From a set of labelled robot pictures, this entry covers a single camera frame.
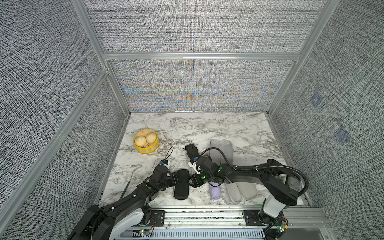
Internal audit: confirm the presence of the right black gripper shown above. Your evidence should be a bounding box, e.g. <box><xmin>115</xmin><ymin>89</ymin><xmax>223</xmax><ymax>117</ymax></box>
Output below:
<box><xmin>183</xmin><ymin>172</ymin><xmax>213</xmax><ymax>189</ymax></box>

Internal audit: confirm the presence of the grey zippered case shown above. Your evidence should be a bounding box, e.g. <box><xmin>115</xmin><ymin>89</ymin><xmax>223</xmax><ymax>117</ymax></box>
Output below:
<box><xmin>173</xmin><ymin>169</ymin><xmax>190</xmax><ymax>200</ymax></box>

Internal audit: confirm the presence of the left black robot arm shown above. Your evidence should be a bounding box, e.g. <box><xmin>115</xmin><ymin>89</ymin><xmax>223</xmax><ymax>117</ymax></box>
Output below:
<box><xmin>68</xmin><ymin>165</ymin><xmax>179</xmax><ymax>240</ymax></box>

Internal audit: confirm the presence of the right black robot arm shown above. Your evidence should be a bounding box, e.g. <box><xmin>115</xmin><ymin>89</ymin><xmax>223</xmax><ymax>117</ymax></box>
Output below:
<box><xmin>190</xmin><ymin>156</ymin><xmax>306</xmax><ymax>226</ymax></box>

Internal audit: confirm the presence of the purple folded umbrella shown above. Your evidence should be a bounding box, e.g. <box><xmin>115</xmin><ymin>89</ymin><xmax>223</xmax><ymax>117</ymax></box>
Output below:
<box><xmin>209</xmin><ymin>182</ymin><xmax>222</xmax><ymax>201</ymax></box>

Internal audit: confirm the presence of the black folded umbrella centre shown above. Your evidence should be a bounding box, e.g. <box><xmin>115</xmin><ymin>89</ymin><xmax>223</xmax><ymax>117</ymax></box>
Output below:
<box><xmin>185</xmin><ymin>144</ymin><xmax>201</xmax><ymax>164</ymax></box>

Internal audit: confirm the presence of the grey open case back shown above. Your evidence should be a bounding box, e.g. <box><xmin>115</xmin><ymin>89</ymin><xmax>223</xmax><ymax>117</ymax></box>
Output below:
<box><xmin>209</xmin><ymin>140</ymin><xmax>234</xmax><ymax>166</ymax></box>

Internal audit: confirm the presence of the grey open case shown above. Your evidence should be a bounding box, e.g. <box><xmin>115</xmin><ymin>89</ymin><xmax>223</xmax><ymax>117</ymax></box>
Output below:
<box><xmin>209</xmin><ymin>140</ymin><xmax>234</xmax><ymax>166</ymax></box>
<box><xmin>225</xmin><ymin>182</ymin><xmax>258</xmax><ymax>203</ymax></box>

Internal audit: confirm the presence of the grey open case right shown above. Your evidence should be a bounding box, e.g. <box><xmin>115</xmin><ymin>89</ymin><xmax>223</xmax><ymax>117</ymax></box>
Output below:
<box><xmin>225</xmin><ymin>182</ymin><xmax>258</xmax><ymax>203</ymax></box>

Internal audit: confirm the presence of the yellow bamboo steamer basket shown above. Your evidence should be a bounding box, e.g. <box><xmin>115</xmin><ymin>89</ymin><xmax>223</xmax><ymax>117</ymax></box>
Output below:
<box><xmin>133</xmin><ymin>129</ymin><xmax>159</xmax><ymax>154</ymax></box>

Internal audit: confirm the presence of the right steamed bun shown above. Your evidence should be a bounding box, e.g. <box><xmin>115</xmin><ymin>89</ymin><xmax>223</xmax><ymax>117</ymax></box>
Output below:
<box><xmin>146</xmin><ymin>132</ymin><xmax>157</xmax><ymax>145</ymax></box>

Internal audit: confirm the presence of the steamed bun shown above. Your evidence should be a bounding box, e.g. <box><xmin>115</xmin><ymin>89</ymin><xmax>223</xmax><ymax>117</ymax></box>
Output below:
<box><xmin>134</xmin><ymin>136</ymin><xmax>147</xmax><ymax>148</ymax></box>
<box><xmin>146</xmin><ymin>132</ymin><xmax>157</xmax><ymax>145</ymax></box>

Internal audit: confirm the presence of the left steamed bun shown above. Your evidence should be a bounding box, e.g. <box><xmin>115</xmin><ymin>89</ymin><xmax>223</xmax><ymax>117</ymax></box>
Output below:
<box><xmin>134</xmin><ymin>136</ymin><xmax>147</xmax><ymax>148</ymax></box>

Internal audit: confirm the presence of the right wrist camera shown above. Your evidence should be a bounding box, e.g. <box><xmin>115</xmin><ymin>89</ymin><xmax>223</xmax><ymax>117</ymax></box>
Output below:
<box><xmin>188</xmin><ymin>162</ymin><xmax>201</xmax><ymax>175</ymax></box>

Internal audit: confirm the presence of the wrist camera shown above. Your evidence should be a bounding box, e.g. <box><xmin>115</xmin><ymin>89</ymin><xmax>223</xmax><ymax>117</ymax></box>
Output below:
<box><xmin>159</xmin><ymin>159</ymin><xmax>170</xmax><ymax>169</ymax></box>
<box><xmin>188</xmin><ymin>162</ymin><xmax>201</xmax><ymax>175</ymax></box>

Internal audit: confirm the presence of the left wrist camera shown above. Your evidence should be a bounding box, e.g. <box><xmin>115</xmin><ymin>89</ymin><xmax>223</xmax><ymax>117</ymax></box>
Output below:
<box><xmin>159</xmin><ymin>159</ymin><xmax>170</xmax><ymax>169</ymax></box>

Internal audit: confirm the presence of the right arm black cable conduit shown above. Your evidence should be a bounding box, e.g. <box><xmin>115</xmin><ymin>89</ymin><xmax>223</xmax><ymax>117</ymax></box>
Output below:
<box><xmin>199</xmin><ymin>146</ymin><xmax>310</xmax><ymax>197</ymax></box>

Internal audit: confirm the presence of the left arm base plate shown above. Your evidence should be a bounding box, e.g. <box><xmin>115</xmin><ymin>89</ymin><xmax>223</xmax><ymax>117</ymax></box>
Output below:
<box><xmin>140</xmin><ymin>210</ymin><xmax>166</xmax><ymax>227</ymax></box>

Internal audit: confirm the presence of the green handled tool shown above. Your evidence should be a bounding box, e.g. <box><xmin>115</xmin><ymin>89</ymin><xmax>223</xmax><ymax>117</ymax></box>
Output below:
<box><xmin>119</xmin><ymin>167</ymin><xmax>141</xmax><ymax>200</ymax></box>

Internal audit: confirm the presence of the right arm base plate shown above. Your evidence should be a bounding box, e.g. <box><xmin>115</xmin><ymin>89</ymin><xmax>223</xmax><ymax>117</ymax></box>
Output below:
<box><xmin>242</xmin><ymin>210</ymin><xmax>267</xmax><ymax>227</ymax></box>

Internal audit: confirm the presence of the white vented cable tray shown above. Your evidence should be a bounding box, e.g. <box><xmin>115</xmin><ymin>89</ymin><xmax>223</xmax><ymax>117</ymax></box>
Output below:
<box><xmin>115</xmin><ymin>229</ymin><xmax>266</xmax><ymax>240</ymax></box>

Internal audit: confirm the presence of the aluminium front rail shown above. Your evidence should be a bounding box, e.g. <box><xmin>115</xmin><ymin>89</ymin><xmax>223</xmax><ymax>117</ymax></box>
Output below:
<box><xmin>83</xmin><ymin>206</ymin><xmax>331</xmax><ymax>231</ymax></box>

